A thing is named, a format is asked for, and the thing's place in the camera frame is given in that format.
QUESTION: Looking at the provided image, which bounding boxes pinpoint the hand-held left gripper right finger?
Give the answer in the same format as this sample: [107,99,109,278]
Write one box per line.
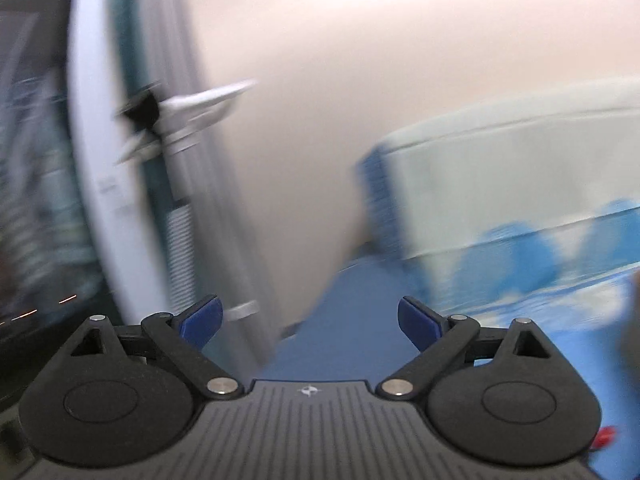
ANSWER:
[375,296,554,402]

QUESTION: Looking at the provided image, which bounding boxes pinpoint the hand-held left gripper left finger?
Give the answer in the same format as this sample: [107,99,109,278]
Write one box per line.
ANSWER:
[69,295,242,402]

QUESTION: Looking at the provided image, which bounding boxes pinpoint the blue white printed bed sheet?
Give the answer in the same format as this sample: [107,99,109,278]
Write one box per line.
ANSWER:
[257,77,640,480]

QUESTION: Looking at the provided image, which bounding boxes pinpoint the red cherry tomato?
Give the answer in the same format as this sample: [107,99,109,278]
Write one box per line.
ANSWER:
[591,426,620,452]

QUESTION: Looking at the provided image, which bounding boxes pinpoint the silver window handle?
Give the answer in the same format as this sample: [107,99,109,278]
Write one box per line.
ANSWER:
[115,79,261,167]

